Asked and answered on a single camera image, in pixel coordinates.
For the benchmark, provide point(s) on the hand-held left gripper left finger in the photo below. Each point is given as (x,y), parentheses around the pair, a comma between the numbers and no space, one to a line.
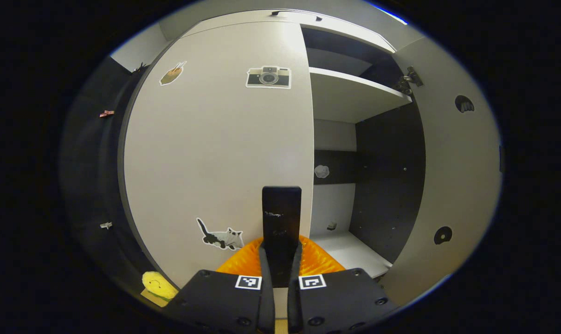
(266,306)

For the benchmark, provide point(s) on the silver clip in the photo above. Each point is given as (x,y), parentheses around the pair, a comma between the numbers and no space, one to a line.
(106,225)

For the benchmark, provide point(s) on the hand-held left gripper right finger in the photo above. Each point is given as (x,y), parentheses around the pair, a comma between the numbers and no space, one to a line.
(295,308)

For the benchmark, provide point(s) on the grey double-door shoe cabinet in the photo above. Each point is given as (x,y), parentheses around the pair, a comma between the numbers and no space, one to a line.
(350,97)

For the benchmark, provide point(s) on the black binder clip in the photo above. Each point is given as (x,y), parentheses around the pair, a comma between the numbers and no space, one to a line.
(141,68)

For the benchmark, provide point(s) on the yellow plush toy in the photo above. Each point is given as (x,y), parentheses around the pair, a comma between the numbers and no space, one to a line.
(158,285)

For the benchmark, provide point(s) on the grey cabinet door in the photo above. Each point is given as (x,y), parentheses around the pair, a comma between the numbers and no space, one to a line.
(215,139)
(456,185)

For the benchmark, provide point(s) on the red clip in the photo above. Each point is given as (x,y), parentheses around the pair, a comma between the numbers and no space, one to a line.
(106,113)

